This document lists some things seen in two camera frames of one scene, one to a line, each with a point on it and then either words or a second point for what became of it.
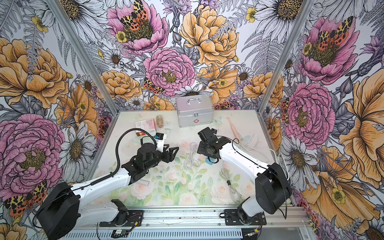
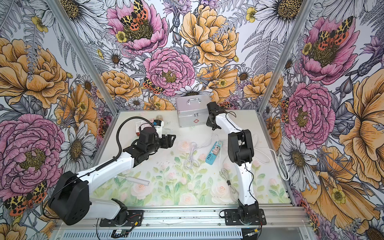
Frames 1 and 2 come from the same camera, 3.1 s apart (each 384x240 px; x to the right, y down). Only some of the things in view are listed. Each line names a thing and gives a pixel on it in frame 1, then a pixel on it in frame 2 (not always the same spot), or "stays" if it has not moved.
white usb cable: (190, 162) stays
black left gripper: (171, 156) -> (167, 141)
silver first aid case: (195, 110) stays
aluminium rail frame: (292, 224) stays
